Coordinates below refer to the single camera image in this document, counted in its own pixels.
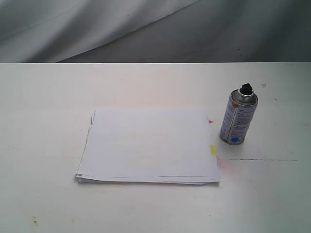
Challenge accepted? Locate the silver spray can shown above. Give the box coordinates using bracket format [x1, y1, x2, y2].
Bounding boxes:
[220, 83, 258, 145]

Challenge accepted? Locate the white paper stack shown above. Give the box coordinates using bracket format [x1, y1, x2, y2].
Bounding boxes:
[76, 109, 221, 184]

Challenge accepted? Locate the grey backdrop cloth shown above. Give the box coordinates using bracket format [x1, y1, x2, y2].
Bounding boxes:
[0, 0, 311, 63]

